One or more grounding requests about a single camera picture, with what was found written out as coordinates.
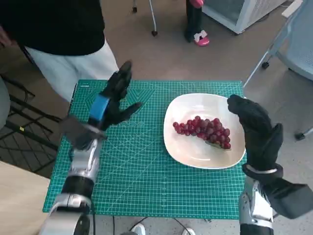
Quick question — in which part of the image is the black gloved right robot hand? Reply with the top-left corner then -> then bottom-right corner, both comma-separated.
226,94 -> 284,173

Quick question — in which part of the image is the black left robot hand, blue tape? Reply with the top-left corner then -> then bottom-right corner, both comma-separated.
88,60 -> 143,132

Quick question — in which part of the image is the red toy grape bunch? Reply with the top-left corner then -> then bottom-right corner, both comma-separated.
172,116 -> 232,150

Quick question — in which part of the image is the white square plate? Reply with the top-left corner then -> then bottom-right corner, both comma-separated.
163,94 -> 246,170

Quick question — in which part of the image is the green cutting mat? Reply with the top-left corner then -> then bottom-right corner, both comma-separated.
43,80 -> 251,218

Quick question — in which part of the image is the black thin stand rod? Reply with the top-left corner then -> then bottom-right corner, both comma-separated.
21,46 -> 35,65

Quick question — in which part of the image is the person standing at table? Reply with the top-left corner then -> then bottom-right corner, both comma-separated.
0,0 -> 120,103

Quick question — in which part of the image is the grey-blue mesh chair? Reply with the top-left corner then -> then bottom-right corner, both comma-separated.
243,0 -> 313,141

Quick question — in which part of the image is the light wooden board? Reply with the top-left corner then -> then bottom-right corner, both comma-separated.
0,160 -> 52,235

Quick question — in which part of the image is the white cabinet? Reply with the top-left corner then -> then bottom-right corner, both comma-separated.
201,0 -> 288,36

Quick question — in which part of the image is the white rectangular block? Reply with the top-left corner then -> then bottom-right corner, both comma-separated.
281,0 -> 303,18

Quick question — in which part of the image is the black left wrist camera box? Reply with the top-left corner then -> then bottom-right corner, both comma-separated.
60,116 -> 107,150

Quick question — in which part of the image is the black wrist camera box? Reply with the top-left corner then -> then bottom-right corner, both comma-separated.
60,116 -> 107,150
265,178 -> 313,220

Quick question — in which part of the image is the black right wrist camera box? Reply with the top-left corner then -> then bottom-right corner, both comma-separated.
265,178 -> 313,220

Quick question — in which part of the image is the black wire rack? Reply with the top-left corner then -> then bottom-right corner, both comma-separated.
0,75 -> 66,172

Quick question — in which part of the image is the grey metal wheeled frame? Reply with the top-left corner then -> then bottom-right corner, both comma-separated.
132,0 -> 158,37

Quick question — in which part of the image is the black floor cable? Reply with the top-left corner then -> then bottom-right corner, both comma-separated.
111,215 -> 189,235

